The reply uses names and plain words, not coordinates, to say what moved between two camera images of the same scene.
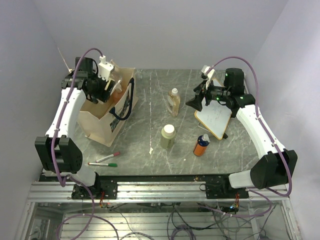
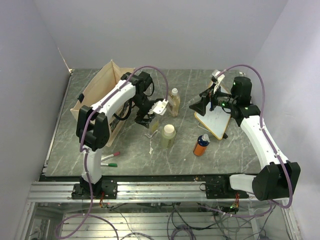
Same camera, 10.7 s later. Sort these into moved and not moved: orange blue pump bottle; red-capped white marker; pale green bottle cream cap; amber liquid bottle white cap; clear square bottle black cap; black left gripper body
Moved: clear square bottle black cap; black left gripper body
Not moved: orange blue pump bottle; amber liquid bottle white cap; pale green bottle cream cap; red-capped white marker
